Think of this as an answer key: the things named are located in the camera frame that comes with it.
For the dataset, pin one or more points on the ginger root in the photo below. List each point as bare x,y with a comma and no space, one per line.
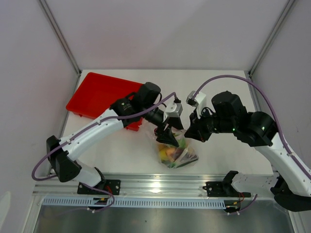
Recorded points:
166,153

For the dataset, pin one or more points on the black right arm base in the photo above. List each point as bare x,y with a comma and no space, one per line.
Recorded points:
224,188

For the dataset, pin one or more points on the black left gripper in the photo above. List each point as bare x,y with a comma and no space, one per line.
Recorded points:
167,136

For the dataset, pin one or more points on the white slotted cable duct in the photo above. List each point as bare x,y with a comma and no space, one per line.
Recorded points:
135,202

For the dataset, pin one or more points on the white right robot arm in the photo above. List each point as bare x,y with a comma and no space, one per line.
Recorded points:
290,184

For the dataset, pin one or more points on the aluminium frame post right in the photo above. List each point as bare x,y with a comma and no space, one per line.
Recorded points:
272,35

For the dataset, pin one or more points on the aluminium frame post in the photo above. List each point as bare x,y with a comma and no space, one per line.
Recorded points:
58,33
272,35

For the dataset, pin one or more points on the aluminium frame post left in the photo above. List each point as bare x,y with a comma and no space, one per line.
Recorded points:
58,33

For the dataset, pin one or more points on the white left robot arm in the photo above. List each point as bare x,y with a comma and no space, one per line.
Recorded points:
64,152

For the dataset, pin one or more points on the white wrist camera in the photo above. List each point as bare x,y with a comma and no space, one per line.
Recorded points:
198,102
172,110

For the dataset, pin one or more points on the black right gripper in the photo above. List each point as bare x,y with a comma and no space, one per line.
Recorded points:
196,130

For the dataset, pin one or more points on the red plastic bin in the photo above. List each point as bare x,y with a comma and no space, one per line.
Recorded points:
97,92

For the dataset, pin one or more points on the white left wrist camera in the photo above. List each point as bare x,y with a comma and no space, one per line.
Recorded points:
172,110

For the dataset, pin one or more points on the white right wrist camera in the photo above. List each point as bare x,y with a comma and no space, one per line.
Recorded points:
198,102

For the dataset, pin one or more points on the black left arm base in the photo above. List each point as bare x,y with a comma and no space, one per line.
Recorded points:
108,185

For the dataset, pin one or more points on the clear zip bag pink dots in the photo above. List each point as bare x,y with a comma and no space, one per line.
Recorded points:
154,144

